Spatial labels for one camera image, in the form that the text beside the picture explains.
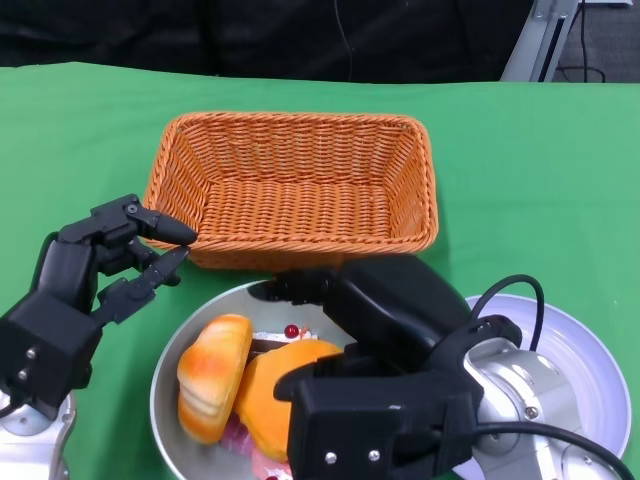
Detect black floor cable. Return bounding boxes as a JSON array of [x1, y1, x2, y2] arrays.
[[554, 0, 606, 84]]

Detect black backdrop cloth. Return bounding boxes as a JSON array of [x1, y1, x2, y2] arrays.
[[0, 0, 534, 84]]

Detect pink striped cake slice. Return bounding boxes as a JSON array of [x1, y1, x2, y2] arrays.
[[219, 419, 256, 451]]

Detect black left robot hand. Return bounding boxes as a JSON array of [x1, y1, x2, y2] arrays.
[[32, 193, 197, 327]]

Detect grey aluminium frame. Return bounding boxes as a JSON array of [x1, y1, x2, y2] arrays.
[[499, 0, 631, 84]]

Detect chocolate layer cake slice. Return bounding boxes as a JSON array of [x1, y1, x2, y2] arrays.
[[249, 323, 320, 359]]

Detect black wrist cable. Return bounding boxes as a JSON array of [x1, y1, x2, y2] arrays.
[[469, 273, 637, 480], [0, 394, 27, 420]]

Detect green tablecloth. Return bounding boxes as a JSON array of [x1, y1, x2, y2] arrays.
[[0, 60, 640, 480]]

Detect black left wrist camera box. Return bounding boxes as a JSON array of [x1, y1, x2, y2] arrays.
[[0, 292, 101, 419]]

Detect salmon pink cake slice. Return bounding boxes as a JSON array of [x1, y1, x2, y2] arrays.
[[249, 444, 295, 480]]

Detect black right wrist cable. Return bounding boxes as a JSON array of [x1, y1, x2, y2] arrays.
[[469, 273, 637, 480]]

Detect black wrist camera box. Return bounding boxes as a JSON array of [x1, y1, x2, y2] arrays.
[[0, 292, 101, 419], [287, 372, 484, 480]]

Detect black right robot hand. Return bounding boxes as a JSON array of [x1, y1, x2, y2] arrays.
[[249, 254, 475, 397]]

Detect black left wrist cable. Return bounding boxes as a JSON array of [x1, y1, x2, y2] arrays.
[[0, 394, 27, 420]]

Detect golden sliced loaf bread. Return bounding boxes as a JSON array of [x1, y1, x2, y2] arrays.
[[176, 313, 254, 445]]

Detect thin black hanging cable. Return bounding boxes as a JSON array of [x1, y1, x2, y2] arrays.
[[332, 0, 356, 81]]

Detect grey-green round bowl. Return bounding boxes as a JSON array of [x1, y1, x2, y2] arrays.
[[148, 279, 362, 480]]

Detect pale lavender round plate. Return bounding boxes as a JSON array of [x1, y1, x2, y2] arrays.
[[449, 293, 631, 474]]

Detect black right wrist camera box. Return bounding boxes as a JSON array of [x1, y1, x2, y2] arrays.
[[287, 372, 484, 480]]

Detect orange ring donut bread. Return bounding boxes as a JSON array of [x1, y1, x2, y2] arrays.
[[234, 339, 347, 464]]

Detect orange wicker basket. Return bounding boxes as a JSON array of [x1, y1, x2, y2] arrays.
[[143, 111, 440, 275]]

